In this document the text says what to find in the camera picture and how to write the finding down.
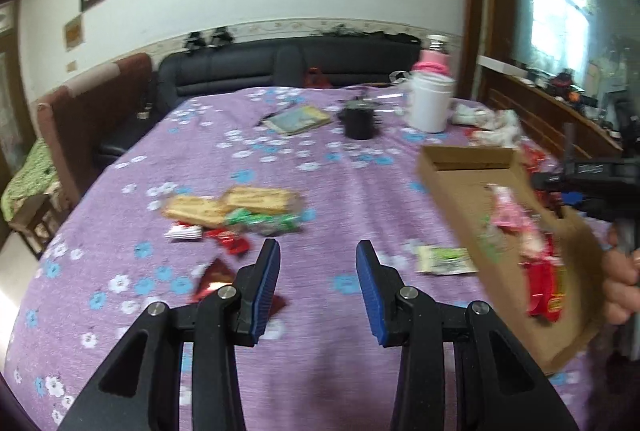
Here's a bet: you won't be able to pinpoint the brown armchair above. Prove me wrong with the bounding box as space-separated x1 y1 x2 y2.
37 52 153 206

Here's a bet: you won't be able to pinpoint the red packet with green label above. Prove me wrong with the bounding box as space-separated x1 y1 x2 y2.
522 261 571 323

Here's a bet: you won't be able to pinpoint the black leather sofa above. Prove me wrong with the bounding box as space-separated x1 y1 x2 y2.
95 33 421 156

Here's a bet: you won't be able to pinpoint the pink sleeved glass bottle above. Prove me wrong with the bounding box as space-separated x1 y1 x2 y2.
412 35 453 79

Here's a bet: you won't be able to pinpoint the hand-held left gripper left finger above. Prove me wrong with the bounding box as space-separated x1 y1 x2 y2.
50 238 282 431

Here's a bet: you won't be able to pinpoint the small white red packet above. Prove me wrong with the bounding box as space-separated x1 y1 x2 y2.
165 222 205 243

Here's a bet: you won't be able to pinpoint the tan biscuit packet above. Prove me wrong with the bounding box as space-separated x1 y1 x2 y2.
162 195 231 228
222 186 301 214

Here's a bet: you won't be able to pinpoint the yellow green book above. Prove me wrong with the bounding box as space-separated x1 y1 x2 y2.
262 105 333 136

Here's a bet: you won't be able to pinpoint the small pink snack packet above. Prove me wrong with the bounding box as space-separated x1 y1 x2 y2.
484 183 531 232

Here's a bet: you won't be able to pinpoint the green patterned cloth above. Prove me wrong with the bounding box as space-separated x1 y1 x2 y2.
0 138 61 222

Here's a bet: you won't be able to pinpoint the brown cardboard box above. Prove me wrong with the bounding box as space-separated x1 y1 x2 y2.
417 143 608 374

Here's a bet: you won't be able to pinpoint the wooden glazed door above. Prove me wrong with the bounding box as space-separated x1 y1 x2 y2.
0 0 36 192

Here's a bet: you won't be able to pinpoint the small wall plaque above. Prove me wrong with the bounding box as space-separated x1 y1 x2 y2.
62 13 85 50

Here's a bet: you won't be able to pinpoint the purple floral tablecloth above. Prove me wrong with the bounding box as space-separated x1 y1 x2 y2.
10 86 616 431

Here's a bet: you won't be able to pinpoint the white plastic jar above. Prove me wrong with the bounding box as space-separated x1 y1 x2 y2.
406 73 456 133

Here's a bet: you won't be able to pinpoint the white crumpled cloth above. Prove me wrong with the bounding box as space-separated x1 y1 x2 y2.
452 103 523 144

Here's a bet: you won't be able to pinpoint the white green snack packet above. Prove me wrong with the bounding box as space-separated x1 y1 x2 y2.
415 245 478 276

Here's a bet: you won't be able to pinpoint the black cup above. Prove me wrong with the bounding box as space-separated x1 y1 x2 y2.
340 101 381 140

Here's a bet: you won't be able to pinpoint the cluttered wooden cabinet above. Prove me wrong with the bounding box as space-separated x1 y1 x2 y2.
477 56 640 162

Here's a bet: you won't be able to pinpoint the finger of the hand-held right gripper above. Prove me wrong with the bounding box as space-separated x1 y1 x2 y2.
530 166 581 204
582 198 618 219

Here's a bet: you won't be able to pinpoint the green candy packet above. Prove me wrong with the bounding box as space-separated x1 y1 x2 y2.
225 208 301 237

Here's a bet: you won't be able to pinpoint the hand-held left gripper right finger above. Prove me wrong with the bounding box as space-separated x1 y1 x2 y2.
355 239 581 431

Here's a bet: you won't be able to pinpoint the wide dark red snack packet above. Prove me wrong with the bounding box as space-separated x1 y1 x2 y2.
192 258 286 317

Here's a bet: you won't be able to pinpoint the red bag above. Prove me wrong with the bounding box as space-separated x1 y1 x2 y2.
302 67 331 89

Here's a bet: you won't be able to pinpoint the small shiny red packet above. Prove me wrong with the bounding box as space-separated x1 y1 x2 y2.
207 230 251 257

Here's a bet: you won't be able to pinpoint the person's right hand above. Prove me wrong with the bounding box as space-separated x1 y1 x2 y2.
602 226 640 324

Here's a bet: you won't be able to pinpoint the red wrappers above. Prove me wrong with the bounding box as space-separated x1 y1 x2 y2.
517 146 556 176

